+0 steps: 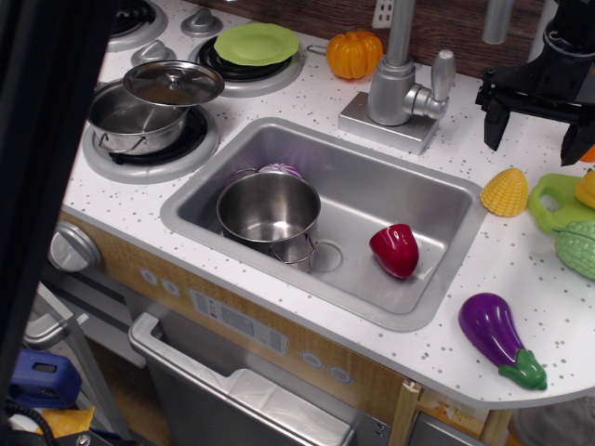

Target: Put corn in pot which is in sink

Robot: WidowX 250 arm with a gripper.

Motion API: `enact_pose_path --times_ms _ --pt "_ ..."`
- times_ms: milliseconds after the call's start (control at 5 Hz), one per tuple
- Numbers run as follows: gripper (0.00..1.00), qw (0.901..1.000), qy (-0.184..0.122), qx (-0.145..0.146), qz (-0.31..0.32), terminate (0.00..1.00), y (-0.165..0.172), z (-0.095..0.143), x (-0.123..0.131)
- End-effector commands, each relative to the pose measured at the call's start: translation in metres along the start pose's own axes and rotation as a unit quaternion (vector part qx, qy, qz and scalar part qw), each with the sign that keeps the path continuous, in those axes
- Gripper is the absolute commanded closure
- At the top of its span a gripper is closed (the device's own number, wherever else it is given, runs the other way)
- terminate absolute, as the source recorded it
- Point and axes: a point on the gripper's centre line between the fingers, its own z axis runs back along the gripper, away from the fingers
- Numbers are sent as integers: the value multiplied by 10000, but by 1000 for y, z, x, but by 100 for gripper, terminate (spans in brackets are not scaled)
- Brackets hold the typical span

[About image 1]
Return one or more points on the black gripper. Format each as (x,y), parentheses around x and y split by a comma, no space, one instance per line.
(556,85)

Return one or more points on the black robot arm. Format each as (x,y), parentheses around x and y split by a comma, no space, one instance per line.
(571,15)

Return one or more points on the yellow toy corn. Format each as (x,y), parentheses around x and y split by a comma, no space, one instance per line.
(506,194)

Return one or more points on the grey toy sink basin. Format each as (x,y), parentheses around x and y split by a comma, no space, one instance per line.
(362,191)

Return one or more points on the steel pot in sink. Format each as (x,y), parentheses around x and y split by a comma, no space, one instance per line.
(274,213)

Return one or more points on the steel pot lid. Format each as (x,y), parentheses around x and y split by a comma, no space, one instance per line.
(173,83)

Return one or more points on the steel pot on burner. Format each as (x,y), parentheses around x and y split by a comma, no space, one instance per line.
(125,124)

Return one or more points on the orange toy at edge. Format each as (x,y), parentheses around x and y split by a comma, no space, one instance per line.
(589,156)

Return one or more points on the green plastic cutting board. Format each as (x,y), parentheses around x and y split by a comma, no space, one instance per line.
(552,203)

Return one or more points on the yellow toy on board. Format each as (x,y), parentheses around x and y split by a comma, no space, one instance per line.
(585,189)

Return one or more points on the grey metal pole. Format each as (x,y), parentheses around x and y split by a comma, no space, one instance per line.
(497,19)

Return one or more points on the light green toy vegetable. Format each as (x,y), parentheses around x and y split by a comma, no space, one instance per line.
(574,246)

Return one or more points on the silver toy faucet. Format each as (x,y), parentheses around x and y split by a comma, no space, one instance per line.
(398,111)

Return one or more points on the red toy bell pepper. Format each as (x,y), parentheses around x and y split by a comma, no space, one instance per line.
(395,249)

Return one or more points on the orange toy pumpkin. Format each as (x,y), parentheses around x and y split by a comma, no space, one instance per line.
(354,54)

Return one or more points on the purple toy eggplant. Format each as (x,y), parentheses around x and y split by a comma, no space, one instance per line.
(487,322)

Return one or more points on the purple toy onion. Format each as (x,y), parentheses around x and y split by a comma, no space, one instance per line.
(280,167)

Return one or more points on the green plastic plate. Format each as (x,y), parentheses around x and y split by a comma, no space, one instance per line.
(257,44)

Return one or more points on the back right stove burner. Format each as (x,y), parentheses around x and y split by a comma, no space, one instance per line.
(243,81)

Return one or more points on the stove burner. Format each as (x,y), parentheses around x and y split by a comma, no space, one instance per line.
(137,23)
(243,81)
(194,147)

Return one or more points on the front left stove burner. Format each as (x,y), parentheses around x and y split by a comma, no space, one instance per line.
(194,147)

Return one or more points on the silver stove knob rear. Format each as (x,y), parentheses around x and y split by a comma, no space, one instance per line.
(201,24)

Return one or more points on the silver stove knob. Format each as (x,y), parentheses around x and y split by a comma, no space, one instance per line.
(155,51)
(201,24)

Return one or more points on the silver stove knob middle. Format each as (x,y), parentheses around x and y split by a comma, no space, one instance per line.
(155,51)

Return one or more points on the back left stove burner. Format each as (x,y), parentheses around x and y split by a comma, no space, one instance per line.
(137,23)

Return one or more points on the grey dishwasher door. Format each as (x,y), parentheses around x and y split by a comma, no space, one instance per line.
(215,394)

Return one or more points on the silver oven knob front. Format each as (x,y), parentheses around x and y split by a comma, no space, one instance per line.
(71,249)

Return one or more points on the blue plastic clamp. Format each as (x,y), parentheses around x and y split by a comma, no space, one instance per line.
(44,380)

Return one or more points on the yellow cloth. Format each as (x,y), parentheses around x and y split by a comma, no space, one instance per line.
(65,422)

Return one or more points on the white wall outlet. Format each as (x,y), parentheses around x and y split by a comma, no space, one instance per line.
(382,18)

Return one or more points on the grey oven door handle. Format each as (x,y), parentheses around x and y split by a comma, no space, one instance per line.
(47,332)

